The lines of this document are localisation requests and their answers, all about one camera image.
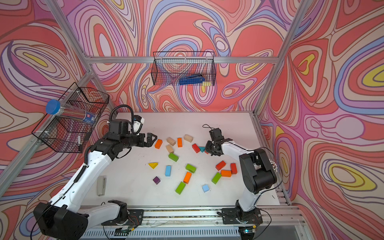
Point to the red block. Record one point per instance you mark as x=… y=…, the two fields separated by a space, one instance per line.
x=233 y=168
x=220 y=165
x=196 y=148

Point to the green block right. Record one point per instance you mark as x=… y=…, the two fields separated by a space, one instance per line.
x=216 y=178

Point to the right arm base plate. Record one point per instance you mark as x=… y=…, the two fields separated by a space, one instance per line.
x=236 y=215

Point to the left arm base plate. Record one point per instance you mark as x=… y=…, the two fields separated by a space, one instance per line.
x=133 y=218

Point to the back black wire basket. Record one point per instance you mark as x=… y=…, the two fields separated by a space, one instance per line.
x=169 y=66

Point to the purple cube block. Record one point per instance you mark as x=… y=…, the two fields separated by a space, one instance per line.
x=156 y=180

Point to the yellow triangle block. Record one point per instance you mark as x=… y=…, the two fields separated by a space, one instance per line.
x=153 y=165

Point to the green block bottom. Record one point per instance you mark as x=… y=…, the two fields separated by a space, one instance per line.
x=180 y=188

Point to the natural wood block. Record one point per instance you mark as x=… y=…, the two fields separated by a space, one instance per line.
x=170 y=149
x=188 y=138
x=171 y=141

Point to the green block middle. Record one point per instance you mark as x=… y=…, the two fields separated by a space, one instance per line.
x=191 y=168

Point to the grey stapler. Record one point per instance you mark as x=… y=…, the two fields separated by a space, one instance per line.
x=101 y=185

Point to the green block upper centre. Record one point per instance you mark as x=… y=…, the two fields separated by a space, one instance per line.
x=173 y=157

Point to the orange block right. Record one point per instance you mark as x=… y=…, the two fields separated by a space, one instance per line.
x=226 y=173

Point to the white marker in basket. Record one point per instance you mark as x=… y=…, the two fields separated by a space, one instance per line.
x=80 y=148

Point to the cup of pencils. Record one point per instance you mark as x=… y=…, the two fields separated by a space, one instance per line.
x=274 y=165

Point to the orange block upright centre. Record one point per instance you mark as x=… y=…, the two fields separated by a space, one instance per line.
x=180 y=142

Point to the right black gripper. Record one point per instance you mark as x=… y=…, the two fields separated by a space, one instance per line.
x=207 y=148

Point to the orange block far left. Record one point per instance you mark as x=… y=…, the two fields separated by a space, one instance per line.
x=158 y=144

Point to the orange block lower centre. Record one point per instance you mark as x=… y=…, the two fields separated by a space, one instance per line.
x=187 y=177

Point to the green block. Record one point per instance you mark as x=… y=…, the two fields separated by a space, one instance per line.
x=191 y=168
x=180 y=188
x=216 y=178
x=173 y=157

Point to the light blue long block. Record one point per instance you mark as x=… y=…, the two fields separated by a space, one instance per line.
x=168 y=171

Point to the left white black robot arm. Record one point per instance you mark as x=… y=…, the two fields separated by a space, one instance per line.
x=61 y=217

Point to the light blue cube block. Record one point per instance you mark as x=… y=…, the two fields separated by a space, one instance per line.
x=205 y=188

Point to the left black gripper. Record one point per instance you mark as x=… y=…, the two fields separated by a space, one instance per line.
x=143 y=144

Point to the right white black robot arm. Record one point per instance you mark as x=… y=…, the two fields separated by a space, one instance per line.
x=258 y=173

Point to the left black wire basket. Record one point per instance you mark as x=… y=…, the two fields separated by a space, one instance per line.
x=70 y=120

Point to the clear bottle blue cap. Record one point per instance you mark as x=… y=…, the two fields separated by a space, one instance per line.
x=56 y=108

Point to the black wire basket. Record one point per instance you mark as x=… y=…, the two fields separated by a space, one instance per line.
x=70 y=120
x=169 y=66

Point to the blue black tool in basket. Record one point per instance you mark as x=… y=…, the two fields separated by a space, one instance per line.
x=192 y=79

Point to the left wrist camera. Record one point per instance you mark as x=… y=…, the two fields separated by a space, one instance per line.
x=138 y=123

